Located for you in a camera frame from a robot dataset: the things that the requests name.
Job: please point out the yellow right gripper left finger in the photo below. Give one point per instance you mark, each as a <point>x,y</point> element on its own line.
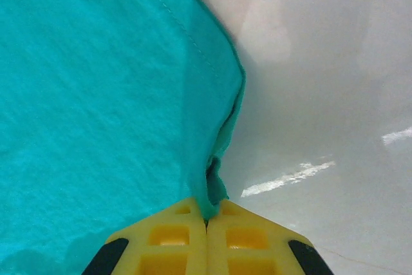
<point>167,249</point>

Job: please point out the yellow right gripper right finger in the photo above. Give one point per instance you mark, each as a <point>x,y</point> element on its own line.
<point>248,249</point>

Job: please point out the teal t-shirt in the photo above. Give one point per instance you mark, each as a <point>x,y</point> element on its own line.
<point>96,94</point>

